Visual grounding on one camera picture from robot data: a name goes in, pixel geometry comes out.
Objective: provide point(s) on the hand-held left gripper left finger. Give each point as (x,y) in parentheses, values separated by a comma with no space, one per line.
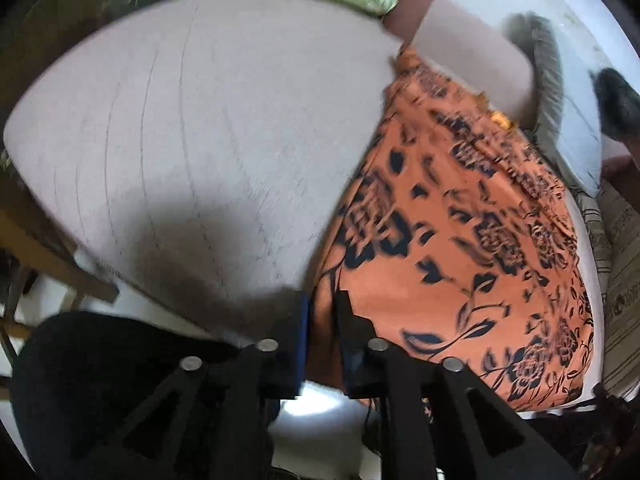
(299,332)

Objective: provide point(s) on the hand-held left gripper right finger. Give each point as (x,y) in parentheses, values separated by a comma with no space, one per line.
(346,340)

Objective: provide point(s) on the orange floral cloth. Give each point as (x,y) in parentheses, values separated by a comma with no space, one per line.
(450,260)

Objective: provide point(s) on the pale pink sofa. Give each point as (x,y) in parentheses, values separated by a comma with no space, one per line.
(200,135)

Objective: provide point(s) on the black round stool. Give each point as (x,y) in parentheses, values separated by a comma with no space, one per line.
(75,385)

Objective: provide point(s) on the wooden chair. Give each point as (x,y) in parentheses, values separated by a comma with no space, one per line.
(45,255)

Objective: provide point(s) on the beige striped cloth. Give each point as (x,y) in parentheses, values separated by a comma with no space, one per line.
(622,270)

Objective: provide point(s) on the pale pink bolster cushion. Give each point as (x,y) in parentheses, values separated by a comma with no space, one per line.
(465,60)

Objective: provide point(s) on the light blue pillow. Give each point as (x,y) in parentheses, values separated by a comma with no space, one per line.
(575,110)

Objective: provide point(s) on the dark fuzzy object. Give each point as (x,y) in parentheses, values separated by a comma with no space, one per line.
(617,105)

